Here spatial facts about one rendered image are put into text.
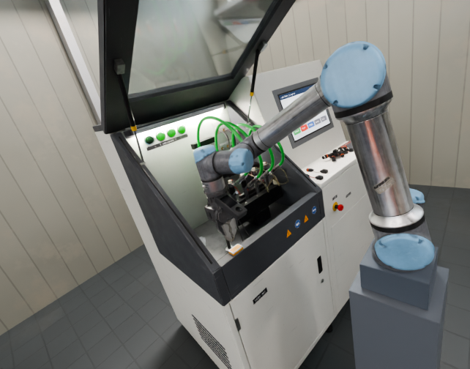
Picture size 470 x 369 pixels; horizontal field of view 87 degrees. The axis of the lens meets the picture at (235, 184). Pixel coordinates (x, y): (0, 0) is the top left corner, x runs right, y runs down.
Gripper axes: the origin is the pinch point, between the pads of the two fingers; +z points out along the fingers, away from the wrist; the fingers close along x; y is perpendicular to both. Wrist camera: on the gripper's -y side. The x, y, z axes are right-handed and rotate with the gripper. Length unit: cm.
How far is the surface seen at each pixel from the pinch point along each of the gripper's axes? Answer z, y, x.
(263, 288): 28.9, -2.2, -6.8
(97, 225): 51, 226, 23
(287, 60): -67, 157, -254
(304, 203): 5.5, -2.1, -41.7
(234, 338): 38.2, -2.1, 12.8
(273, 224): 5.4, -1.0, -20.8
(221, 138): -25, 51, -43
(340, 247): 48, -2, -68
